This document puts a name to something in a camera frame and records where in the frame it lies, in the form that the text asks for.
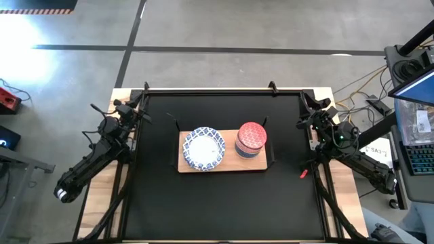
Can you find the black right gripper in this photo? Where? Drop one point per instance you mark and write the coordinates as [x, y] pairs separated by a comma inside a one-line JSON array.
[[322, 118]]

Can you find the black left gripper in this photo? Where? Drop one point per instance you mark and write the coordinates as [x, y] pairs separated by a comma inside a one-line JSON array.
[[124, 113]]

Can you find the red patterned ceramic bowl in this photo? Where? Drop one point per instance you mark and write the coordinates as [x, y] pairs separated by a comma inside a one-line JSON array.
[[252, 135]]

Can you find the blue white paper bowl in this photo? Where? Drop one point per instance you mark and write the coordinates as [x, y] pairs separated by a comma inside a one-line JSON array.
[[203, 149]]

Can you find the blue patterned ceramic bowl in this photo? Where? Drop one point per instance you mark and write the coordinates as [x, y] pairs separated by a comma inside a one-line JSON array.
[[247, 154]]

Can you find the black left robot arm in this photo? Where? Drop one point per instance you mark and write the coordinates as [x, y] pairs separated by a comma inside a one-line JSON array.
[[84, 169]]

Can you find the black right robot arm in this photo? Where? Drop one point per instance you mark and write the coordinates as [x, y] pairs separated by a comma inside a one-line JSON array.
[[366, 166]]

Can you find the small red clip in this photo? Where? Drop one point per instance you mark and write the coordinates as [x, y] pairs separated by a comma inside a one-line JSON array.
[[304, 173]]

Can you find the black power strip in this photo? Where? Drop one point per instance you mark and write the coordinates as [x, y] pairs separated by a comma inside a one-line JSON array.
[[378, 105]]

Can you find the white paper sign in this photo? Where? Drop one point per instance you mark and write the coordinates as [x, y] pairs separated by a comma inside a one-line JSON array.
[[376, 149]]

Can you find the wooden cutting board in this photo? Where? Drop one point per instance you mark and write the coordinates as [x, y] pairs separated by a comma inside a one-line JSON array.
[[234, 164]]

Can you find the dark grey desk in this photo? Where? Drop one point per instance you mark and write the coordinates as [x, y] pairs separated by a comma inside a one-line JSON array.
[[390, 56]]

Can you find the clear plastic bag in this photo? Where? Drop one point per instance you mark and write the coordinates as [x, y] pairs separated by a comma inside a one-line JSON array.
[[415, 122]]

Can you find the computer monitor with blue screen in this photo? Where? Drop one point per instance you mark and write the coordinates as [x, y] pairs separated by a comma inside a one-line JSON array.
[[417, 88]]

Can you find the backlit keyboard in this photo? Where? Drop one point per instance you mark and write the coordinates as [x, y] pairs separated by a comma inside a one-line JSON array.
[[422, 159]]

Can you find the black castor wheel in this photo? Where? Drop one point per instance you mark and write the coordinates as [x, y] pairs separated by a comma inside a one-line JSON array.
[[393, 203]]

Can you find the black table mat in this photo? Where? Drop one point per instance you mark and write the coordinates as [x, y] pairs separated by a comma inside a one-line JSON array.
[[220, 203]]

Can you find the grey metal desk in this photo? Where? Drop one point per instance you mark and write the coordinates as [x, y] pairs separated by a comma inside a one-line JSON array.
[[23, 162]]

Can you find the black monitor stand pole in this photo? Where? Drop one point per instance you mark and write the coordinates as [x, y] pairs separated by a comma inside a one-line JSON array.
[[417, 37]]

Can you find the red toolbox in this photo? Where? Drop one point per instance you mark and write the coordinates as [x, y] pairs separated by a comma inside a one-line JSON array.
[[8, 100]]

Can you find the black electronic device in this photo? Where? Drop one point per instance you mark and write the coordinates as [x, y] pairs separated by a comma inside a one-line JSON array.
[[7, 137]]

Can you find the person's hand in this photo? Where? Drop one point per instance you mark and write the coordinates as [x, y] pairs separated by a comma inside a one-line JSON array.
[[386, 234]]

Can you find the hazard striped black platform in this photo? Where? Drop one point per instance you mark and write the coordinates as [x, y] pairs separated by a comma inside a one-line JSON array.
[[34, 5]]

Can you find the person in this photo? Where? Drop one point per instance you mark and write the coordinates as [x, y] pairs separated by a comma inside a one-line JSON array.
[[420, 223]]

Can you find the black table frame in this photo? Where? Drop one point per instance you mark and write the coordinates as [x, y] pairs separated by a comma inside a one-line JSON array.
[[203, 91]]

